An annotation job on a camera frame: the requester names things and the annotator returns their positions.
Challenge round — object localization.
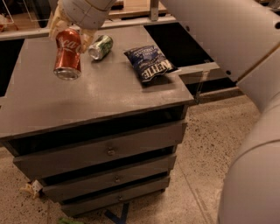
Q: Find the top grey drawer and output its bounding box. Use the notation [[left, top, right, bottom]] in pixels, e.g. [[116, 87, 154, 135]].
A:
[[13, 121, 186, 179]]

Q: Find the grey metal railing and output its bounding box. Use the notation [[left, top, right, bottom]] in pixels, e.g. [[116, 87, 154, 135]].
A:
[[0, 0, 280, 42]]

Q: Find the green soda can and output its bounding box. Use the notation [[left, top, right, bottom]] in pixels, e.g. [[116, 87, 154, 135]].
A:
[[88, 35, 113, 60]]

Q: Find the grey drawer cabinet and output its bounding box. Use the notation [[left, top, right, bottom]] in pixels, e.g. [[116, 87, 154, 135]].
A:
[[0, 26, 192, 207]]

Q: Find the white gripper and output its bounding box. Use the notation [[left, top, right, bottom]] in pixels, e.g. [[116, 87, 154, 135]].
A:
[[49, 0, 116, 53]]

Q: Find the grey drawer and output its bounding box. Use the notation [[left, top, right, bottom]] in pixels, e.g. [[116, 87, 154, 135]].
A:
[[43, 153, 176, 202], [61, 176, 170, 217], [13, 121, 186, 179]]

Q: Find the blue chip bag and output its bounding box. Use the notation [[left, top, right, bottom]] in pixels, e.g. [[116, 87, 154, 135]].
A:
[[124, 45, 177, 83]]

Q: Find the red coke can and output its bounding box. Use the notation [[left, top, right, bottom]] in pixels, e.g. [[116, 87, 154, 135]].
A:
[[53, 28, 81, 81]]

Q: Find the small beige floor object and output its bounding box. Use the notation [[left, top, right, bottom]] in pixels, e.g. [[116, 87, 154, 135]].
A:
[[20, 180, 43, 200]]

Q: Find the bottom grey drawer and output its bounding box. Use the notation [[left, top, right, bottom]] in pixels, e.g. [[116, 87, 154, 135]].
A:
[[61, 176, 170, 217]]

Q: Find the green floor object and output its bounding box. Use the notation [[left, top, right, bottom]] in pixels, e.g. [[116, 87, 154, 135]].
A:
[[57, 217, 85, 224]]

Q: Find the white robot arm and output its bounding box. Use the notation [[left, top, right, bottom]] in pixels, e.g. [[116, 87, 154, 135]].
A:
[[160, 0, 280, 224]]

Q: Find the middle grey drawer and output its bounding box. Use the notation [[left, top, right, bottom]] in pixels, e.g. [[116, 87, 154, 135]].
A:
[[43, 153, 176, 202]]

